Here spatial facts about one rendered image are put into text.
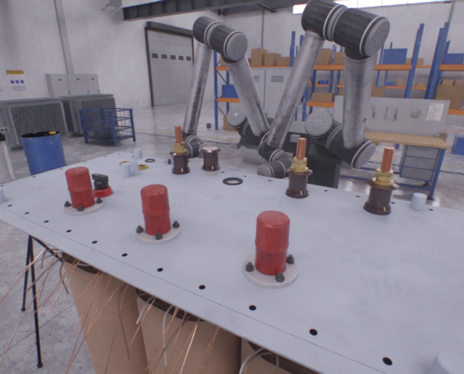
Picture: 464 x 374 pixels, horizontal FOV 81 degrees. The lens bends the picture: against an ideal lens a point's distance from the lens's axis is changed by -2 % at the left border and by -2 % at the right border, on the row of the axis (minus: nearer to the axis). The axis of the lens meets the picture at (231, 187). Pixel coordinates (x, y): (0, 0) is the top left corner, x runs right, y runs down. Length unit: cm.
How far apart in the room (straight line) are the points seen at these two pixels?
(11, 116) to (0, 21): 664
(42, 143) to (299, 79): 470
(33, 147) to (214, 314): 522
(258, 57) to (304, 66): 807
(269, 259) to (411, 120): 526
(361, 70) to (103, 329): 160
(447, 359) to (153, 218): 63
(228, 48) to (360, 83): 69
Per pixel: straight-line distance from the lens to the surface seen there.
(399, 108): 570
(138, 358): 152
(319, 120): 204
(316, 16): 147
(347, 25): 138
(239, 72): 176
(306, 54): 150
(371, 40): 133
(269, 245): 58
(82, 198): 100
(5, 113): 914
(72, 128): 1033
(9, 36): 1512
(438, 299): 71
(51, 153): 560
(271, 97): 575
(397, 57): 861
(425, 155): 516
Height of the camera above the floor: 176
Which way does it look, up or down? 22 degrees down
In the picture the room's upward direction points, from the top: straight up
